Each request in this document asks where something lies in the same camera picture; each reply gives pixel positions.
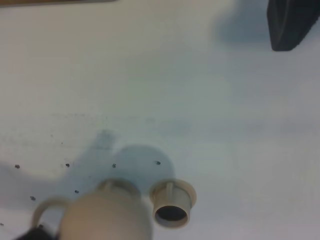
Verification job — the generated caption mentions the left beige teacup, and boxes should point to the left beige teacup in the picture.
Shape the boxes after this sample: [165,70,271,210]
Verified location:
[149,178,197,229]

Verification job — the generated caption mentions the beige teacup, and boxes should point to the beige teacup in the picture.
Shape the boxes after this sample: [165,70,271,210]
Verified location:
[96,178,141,199]
[149,178,197,229]

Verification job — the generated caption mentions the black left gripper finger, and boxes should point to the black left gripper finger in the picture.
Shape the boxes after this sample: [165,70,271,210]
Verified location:
[267,0,320,52]

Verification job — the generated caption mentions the right beige teacup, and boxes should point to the right beige teacup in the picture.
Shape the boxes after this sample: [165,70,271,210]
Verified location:
[96,178,141,199]

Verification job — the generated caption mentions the beige teapot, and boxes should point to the beige teapot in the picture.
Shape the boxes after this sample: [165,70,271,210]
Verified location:
[31,190,153,240]

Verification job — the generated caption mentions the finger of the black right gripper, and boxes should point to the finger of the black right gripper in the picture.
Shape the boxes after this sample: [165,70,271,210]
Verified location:
[15,227,59,240]

